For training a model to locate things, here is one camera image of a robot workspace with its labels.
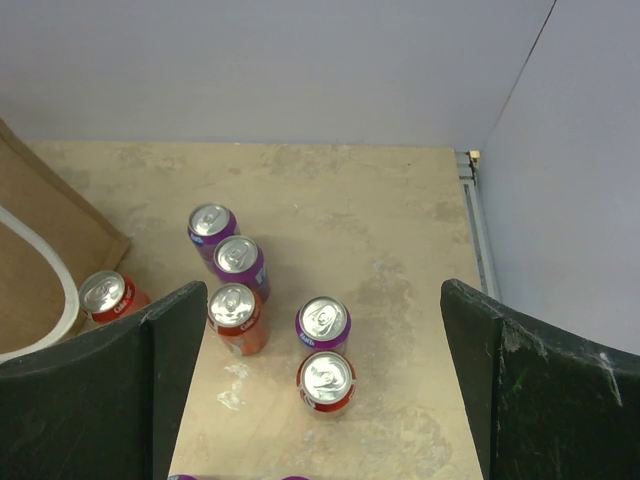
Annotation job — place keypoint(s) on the aluminium table edge rail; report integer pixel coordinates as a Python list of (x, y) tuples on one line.
[(467, 167)]

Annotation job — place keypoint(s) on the purple soda can far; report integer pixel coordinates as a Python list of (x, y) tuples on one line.
[(208, 225)]

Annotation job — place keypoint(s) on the purple soda can front left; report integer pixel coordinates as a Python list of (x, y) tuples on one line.
[(181, 477)]

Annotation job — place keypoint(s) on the red cola can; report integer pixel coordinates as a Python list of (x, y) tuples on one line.
[(107, 296), (326, 383), (236, 315)]

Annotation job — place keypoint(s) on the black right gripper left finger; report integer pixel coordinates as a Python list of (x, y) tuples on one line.
[(107, 404)]

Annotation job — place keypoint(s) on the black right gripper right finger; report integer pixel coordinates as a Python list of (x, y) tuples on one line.
[(541, 402)]

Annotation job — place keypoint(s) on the brown canvas tote bag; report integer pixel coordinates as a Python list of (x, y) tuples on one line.
[(52, 239)]

